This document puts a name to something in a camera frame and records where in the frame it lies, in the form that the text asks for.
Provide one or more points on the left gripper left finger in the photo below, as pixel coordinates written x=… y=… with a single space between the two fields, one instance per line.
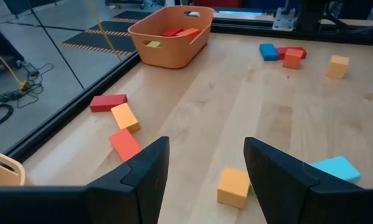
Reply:
x=136 y=193

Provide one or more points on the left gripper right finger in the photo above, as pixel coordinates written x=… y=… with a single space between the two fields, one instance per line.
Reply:
x=286 y=193

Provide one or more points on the yellow-orange small cube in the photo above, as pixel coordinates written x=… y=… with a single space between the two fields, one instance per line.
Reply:
x=337 y=67
x=233 y=188

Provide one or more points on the yellow-orange rectangular block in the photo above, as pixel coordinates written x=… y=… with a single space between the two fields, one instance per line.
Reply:
x=124 y=116

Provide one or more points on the red rectangular block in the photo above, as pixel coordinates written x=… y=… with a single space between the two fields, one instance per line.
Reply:
x=298 y=51
x=172 y=32
x=106 y=103

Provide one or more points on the orange-red small cube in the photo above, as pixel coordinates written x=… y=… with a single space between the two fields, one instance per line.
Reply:
x=292 y=59

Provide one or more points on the orange-red rectangular block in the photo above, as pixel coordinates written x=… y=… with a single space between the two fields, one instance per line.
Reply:
x=189 y=32
x=124 y=143

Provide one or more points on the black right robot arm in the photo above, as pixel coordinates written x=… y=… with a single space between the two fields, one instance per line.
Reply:
x=310 y=12

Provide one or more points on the light blue rectangular block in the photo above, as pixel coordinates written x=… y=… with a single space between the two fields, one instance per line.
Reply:
x=338 y=168

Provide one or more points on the yellow plastic bin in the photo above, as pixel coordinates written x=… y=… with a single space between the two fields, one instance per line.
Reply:
x=2 y=179

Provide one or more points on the dark blue rectangular block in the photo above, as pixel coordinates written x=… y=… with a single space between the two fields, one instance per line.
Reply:
x=268 y=51

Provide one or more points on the orange plastic bin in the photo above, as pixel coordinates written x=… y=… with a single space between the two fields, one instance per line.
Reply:
x=173 y=54

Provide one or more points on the hazard-striped black floor mat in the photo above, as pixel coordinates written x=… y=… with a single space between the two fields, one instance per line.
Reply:
x=89 y=40

